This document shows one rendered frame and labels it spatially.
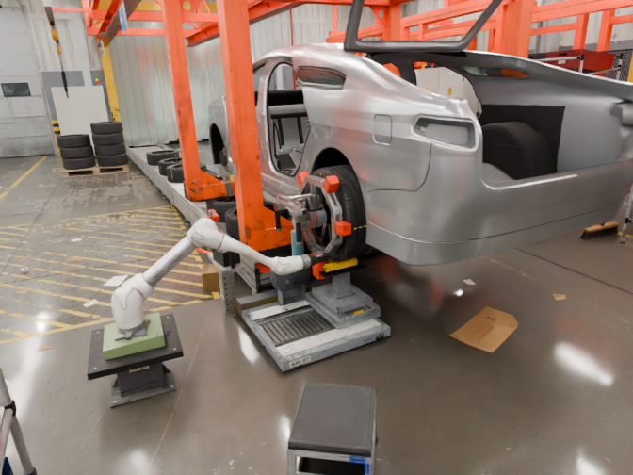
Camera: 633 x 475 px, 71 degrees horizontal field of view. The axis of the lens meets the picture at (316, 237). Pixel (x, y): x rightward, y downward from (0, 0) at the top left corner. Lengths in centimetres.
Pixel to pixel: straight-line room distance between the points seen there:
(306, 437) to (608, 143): 282
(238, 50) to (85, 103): 1073
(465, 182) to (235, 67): 172
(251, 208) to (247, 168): 30
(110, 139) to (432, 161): 937
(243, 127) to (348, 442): 215
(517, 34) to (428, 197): 275
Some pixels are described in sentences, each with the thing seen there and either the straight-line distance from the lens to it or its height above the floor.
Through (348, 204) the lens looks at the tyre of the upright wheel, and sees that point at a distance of 282.
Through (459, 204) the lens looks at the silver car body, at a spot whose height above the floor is 112.
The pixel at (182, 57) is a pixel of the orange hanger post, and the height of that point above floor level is 203.
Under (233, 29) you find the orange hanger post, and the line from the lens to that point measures 323.
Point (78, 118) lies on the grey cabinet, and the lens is 1377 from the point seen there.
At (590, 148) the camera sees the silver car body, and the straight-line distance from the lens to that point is 379.
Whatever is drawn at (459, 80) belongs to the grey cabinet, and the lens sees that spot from 756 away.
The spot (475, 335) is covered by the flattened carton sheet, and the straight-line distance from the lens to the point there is 337.
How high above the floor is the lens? 171
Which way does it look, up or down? 19 degrees down
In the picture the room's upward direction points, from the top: 2 degrees counter-clockwise
